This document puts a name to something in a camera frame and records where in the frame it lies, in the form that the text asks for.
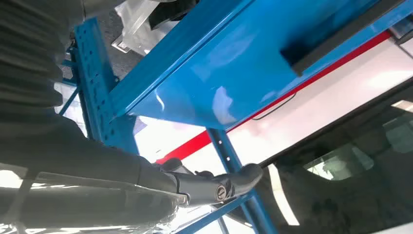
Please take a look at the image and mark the blue metal shelf rack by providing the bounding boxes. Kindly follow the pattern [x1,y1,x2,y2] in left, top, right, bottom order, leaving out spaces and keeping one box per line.
[59,0,413,234]

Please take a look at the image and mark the red barrier belt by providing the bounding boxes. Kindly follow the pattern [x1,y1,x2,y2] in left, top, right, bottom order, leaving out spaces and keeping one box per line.
[154,30,392,165]

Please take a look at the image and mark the white car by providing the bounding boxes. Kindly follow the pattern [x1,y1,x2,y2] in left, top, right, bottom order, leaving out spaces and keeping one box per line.
[53,35,413,234]

